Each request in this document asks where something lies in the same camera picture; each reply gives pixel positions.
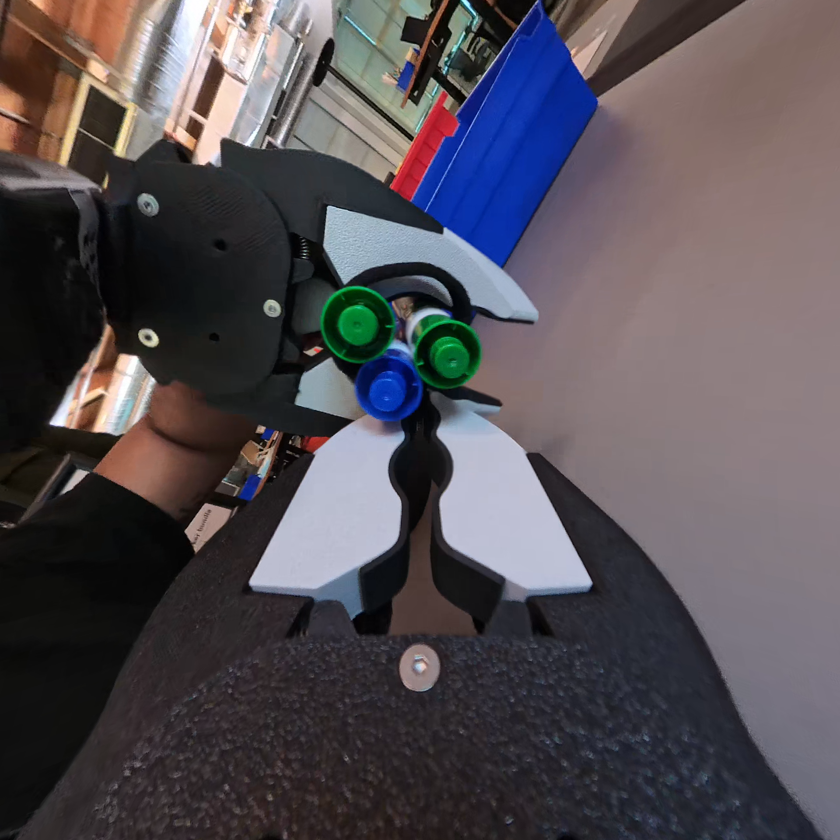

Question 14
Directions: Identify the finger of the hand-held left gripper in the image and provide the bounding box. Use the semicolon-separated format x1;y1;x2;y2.
294;357;504;425
318;205;540;324

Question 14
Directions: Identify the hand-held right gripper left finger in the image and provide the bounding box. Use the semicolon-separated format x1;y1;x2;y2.
248;415;411;621

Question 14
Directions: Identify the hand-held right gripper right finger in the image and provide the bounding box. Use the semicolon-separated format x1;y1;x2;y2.
428;410;594;621

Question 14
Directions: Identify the blue dry erase marker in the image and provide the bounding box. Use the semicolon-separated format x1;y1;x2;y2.
354;346;425;422

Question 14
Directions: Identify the green dry erase marker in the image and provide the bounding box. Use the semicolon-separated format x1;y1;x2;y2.
320;285;399;364
406;304;484;390

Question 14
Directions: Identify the black hook-and-loop strap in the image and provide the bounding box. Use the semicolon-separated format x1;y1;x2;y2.
341;262;477;547

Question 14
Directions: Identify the red plastic bin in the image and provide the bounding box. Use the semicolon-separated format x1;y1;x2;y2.
392;92;460;202

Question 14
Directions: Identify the white poster board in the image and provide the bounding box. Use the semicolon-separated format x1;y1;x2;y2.
184;502;237;552

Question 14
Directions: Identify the blue plastic bin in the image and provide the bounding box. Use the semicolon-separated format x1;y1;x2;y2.
412;0;599;269

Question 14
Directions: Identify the wooden standing desk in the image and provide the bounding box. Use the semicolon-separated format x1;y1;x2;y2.
400;0;521;110

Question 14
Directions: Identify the silver ventilation duct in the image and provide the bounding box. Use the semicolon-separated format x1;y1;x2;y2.
112;0;221;165

